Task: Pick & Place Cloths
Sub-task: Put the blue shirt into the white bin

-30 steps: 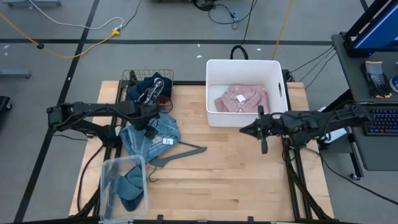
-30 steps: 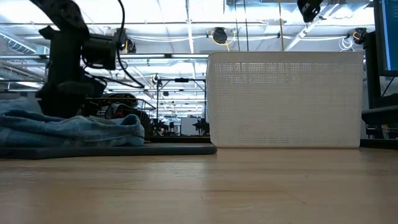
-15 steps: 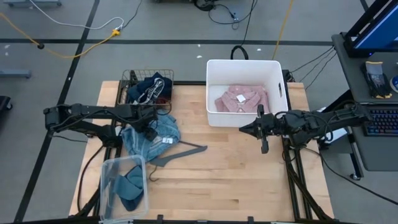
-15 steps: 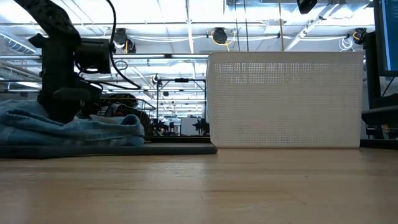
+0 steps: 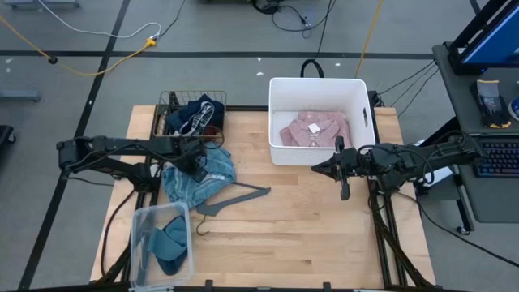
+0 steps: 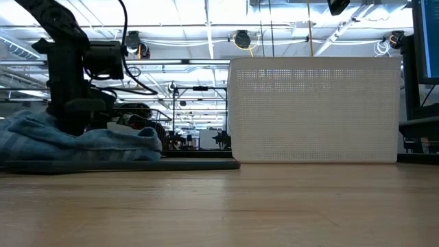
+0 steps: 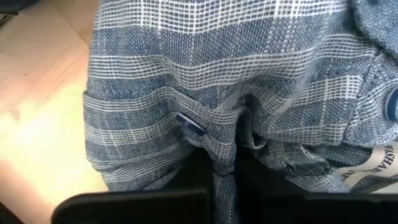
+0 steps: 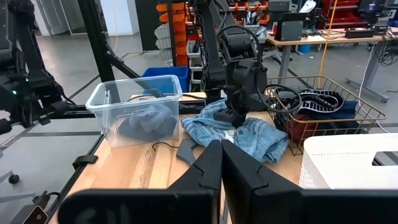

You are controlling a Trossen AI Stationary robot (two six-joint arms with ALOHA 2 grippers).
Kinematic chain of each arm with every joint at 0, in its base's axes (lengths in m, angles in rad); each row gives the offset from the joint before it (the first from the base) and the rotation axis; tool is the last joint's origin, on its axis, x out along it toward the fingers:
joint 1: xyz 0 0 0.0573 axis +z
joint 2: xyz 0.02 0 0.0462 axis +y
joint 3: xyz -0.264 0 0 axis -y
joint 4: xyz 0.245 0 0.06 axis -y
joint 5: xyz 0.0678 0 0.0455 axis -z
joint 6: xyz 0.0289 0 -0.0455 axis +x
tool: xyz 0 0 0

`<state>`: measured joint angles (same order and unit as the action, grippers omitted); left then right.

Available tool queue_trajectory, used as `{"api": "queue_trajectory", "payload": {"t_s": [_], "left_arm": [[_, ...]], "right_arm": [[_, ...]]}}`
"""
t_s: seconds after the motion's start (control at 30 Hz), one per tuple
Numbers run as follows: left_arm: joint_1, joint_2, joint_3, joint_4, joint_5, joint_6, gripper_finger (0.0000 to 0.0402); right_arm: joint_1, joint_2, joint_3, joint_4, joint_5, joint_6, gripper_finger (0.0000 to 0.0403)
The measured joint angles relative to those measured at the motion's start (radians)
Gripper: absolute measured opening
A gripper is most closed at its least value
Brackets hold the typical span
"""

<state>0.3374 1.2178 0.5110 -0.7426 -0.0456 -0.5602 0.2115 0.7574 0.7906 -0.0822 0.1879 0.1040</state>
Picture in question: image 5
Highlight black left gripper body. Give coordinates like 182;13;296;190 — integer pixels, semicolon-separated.
172;136;208;175

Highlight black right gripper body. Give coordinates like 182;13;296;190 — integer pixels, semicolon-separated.
334;135;368;203

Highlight light blue striped shirt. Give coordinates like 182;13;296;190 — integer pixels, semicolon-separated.
161;141;238;210

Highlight pink button shirt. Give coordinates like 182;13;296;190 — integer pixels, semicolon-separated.
278;110;353;149

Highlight navy garment with patterned waistband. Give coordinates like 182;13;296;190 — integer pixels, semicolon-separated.
165;93;226;138

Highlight steel blue cloth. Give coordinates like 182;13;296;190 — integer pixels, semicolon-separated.
147;214;190;263

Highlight navy long sock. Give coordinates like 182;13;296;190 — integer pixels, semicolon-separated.
156;249;189;277

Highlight red cloth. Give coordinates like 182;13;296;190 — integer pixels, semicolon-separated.
201;122;225;138

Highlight dark grey clothes hanger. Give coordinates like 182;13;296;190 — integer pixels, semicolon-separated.
195;181;272;238

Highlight white plastic bin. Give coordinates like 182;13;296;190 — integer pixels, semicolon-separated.
268;76;377;167

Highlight white flat object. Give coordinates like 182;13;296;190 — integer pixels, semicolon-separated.
419;164;454;188

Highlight clear plastic container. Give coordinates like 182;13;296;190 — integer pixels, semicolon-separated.
129;201;195;291

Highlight grey side desk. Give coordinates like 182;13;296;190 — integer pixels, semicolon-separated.
431;41;519;225

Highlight black backlit keyboard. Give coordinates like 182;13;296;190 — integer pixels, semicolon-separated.
470;140;519;178

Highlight grey black work glove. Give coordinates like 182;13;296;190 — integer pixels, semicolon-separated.
470;79;513;130

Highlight grey furniture foot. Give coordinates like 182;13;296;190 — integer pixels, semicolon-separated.
0;89;42;103

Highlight black caster base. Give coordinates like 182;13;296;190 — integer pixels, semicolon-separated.
0;124;17;148

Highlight computer monitor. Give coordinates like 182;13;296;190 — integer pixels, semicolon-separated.
457;0;519;76

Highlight black monitor stand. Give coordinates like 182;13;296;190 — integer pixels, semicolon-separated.
447;0;511;56

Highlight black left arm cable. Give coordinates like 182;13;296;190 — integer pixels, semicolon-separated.
201;124;225;150

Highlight wire mesh basket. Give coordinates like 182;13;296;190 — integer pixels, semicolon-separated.
152;89;228;145

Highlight black aluminium table frame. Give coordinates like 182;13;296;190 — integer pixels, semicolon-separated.
97;91;437;292

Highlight black desk cable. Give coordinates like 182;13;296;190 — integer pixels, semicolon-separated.
379;59;440;118

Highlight black coiled floor cable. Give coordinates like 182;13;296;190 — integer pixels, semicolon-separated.
298;58;325;79

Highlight yellow floor cable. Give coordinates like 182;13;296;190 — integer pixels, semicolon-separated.
354;0;385;79
0;15;158;78

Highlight white floor cable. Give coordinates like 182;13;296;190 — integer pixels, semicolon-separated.
36;0;163;41

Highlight thin black floor cable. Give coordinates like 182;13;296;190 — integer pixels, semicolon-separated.
160;0;187;40

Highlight black tangled floor cables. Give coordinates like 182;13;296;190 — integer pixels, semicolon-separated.
251;0;337;41

